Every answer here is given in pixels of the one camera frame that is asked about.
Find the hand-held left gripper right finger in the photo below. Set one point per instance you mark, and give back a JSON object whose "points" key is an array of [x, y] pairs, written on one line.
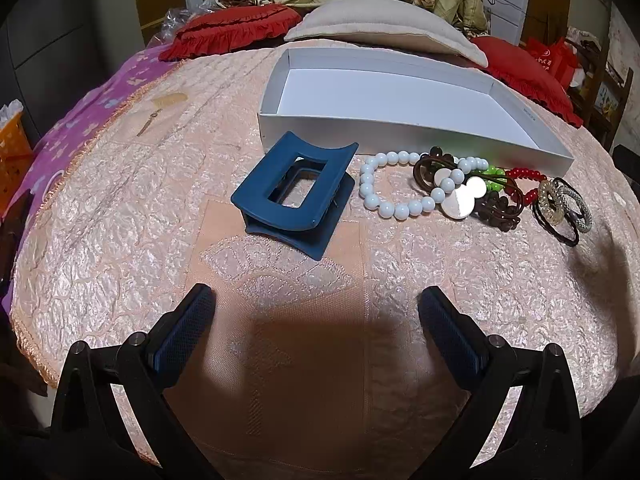
{"points": [[447, 330]]}

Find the wooden chair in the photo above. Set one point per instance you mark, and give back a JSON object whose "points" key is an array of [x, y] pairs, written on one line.
{"points": [[615, 90]]}

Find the grey refrigerator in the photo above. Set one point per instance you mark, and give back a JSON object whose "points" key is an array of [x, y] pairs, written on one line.
{"points": [[60, 35]]}

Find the purple patterned sheet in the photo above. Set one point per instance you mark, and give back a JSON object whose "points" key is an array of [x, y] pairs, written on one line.
{"points": [[75, 130]]}

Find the red ruffled cushion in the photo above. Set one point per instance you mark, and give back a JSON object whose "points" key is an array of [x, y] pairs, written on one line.
{"points": [[225, 30], [525, 75]]}

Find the orange plastic basket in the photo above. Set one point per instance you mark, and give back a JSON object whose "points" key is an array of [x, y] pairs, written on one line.
{"points": [[12, 160]]}

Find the blue hair claw clip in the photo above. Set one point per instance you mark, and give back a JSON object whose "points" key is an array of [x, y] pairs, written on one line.
{"points": [[260, 187]]}

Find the small brown hair pin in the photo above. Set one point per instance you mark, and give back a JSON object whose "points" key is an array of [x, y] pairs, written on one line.
{"points": [[148, 123]]}

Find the white cardboard box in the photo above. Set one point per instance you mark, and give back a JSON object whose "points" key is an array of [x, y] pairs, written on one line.
{"points": [[400, 100]]}

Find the clear plastic bag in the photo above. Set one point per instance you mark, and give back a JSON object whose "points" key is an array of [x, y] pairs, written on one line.
{"points": [[172, 20]]}

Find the beige pillow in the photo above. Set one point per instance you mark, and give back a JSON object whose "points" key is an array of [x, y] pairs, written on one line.
{"points": [[380, 22]]}

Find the red shopping bag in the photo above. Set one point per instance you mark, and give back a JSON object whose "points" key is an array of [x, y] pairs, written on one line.
{"points": [[550, 57]]}

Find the pink quilted bedspread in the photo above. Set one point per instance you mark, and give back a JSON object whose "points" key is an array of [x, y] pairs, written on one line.
{"points": [[150, 210]]}

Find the white plastic bag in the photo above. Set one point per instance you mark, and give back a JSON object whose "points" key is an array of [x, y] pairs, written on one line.
{"points": [[10, 112]]}

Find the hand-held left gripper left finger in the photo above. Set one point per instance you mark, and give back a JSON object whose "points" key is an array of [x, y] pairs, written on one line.
{"points": [[187, 330]]}

